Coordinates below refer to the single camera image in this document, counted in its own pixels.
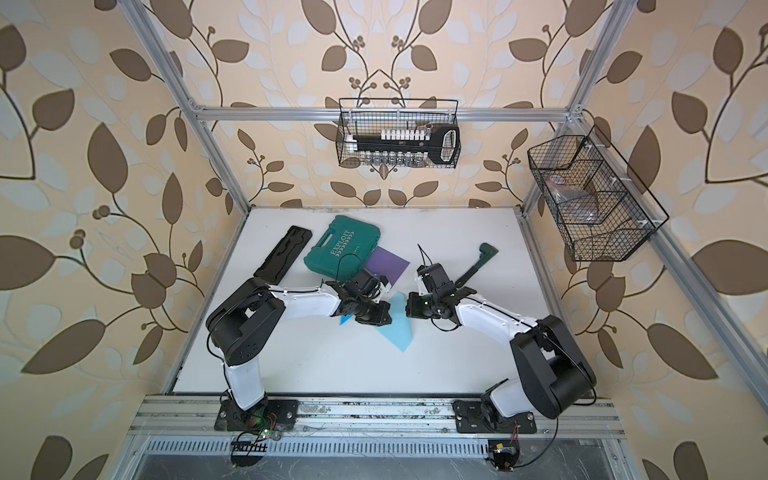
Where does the light blue square paper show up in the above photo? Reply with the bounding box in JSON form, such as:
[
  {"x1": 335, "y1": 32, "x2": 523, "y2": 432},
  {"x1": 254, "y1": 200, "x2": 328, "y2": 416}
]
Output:
[{"x1": 376, "y1": 292, "x2": 413, "y2": 352}]

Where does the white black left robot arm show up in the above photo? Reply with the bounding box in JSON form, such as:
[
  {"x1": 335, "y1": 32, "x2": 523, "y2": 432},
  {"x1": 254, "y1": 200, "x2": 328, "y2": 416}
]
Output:
[{"x1": 206, "y1": 268, "x2": 392, "y2": 411}]

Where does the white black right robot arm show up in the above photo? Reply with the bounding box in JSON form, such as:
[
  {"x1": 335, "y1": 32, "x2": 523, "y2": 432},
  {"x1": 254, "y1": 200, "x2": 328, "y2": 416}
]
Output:
[{"x1": 405, "y1": 263, "x2": 597, "y2": 427}]

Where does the purple square paper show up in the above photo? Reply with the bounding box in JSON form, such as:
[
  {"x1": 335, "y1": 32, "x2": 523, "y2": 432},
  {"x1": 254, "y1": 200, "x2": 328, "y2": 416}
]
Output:
[{"x1": 364, "y1": 246, "x2": 410, "y2": 286}]

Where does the green plastic tool case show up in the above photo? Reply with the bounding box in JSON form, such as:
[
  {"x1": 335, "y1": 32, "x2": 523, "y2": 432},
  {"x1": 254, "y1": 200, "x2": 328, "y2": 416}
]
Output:
[{"x1": 304, "y1": 215, "x2": 381, "y2": 282}]

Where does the black foam tool tray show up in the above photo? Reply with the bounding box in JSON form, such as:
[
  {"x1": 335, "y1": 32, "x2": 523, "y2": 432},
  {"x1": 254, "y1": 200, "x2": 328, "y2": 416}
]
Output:
[{"x1": 254, "y1": 225, "x2": 312, "y2": 285}]

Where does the black socket set holder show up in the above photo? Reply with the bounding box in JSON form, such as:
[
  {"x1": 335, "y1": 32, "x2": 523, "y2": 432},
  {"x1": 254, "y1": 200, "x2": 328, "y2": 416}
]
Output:
[{"x1": 342, "y1": 124, "x2": 461, "y2": 165}]

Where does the plastic bag in basket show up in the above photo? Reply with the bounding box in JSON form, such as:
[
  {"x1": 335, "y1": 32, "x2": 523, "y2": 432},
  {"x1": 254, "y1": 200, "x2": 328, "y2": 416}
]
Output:
[{"x1": 546, "y1": 174, "x2": 600, "y2": 225}]

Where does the small circuit board right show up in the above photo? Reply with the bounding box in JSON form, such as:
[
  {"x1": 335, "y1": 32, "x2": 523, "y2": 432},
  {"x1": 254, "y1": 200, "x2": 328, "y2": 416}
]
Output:
[{"x1": 486, "y1": 440, "x2": 520, "y2": 472}]

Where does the small circuit board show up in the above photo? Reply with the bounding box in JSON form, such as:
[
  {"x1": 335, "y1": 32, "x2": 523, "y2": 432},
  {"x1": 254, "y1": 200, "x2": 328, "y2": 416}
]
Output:
[
  {"x1": 486, "y1": 440, "x2": 520, "y2": 472},
  {"x1": 229, "y1": 430, "x2": 282, "y2": 468}
]

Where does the small circuit board left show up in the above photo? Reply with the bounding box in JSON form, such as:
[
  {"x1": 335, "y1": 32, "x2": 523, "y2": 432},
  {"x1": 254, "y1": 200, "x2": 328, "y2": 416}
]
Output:
[{"x1": 229, "y1": 430, "x2": 282, "y2": 468}]

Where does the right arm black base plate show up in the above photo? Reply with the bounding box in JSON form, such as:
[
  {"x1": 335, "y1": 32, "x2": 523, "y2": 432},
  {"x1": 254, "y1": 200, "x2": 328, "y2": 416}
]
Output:
[{"x1": 451, "y1": 400, "x2": 537, "y2": 434}]

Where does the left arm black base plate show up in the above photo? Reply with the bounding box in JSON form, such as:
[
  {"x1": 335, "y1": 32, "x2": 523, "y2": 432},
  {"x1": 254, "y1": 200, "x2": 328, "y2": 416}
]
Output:
[{"x1": 214, "y1": 395, "x2": 299, "y2": 432}]

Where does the black wire basket rear wall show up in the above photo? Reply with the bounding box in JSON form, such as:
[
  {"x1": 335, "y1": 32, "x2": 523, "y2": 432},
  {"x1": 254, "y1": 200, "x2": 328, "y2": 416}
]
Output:
[{"x1": 335, "y1": 97, "x2": 461, "y2": 169}]

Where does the black wire basket wall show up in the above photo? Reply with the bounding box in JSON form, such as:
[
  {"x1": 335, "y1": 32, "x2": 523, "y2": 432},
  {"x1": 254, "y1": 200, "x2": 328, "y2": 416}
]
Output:
[
  {"x1": 527, "y1": 126, "x2": 669, "y2": 262},
  {"x1": 335, "y1": 97, "x2": 461, "y2": 169}
]

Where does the black wire basket right wall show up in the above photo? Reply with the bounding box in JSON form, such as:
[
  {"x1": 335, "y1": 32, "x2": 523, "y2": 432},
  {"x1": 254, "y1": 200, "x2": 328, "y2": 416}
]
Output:
[{"x1": 527, "y1": 126, "x2": 669, "y2": 262}]

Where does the aluminium frame rear crossbar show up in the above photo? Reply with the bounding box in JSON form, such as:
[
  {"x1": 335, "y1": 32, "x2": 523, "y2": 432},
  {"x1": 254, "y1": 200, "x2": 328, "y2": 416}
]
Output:
[{"x1": 194, "y1": 106, "x2": 570, "y2": 124}]

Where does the aluminium frame right side rail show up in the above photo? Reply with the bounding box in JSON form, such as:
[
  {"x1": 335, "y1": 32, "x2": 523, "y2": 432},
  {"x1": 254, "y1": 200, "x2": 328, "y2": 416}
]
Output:
[{"x1": 566, "y1": 116, "x2": 768, "y2": 415}]

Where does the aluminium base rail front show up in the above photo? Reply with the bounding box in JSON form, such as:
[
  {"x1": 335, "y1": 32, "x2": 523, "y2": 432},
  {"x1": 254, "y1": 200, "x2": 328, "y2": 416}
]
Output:
[{"x1": 129, "y1": 395, "x2": 626, "y2": 440}]

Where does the aluminium frame post right rear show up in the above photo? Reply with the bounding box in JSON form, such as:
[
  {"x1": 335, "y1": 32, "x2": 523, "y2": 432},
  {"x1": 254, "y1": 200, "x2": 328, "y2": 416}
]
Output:
[{"x1": 520, "y1": 0, "x2": 637, "y2": 214}]

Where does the aluminium frame post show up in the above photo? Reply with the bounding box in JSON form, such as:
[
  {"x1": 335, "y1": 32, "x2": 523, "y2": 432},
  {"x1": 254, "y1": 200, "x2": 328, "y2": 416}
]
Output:
[
  {"x1": 118, "y1": 0, "x2": 251, "y2": 216},
  {"x1": 520, "y1": 0, "x2": 637, "y2": 214}
]

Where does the aluminium frame post left rear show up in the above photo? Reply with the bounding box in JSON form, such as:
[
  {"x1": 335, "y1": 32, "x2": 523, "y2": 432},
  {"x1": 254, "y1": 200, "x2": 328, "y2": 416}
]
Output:
[{"x1": 118, "y1": 0, "x2": 251, "y2": 216}]

